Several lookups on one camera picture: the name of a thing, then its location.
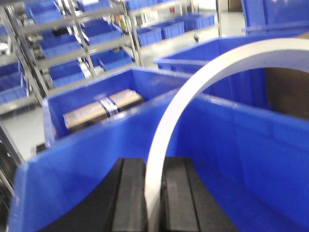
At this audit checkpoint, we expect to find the white curved PVC pipe clamp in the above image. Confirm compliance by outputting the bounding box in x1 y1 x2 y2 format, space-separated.
144 37 309 232

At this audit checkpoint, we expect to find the brown wrapped package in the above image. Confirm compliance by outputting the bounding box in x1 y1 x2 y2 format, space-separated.
63 89 144 132

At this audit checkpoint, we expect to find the near blue target bin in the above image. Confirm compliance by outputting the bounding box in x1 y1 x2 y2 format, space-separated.
8 95 309 232

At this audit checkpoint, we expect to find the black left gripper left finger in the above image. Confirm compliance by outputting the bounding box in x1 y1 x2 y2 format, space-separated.
41 158 147 232

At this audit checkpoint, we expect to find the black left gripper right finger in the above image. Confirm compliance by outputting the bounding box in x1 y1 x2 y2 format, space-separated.
159 157 238 232

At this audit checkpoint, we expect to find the metal shelving rack with bins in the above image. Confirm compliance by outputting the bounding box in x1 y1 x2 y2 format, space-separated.
0 0 215 114

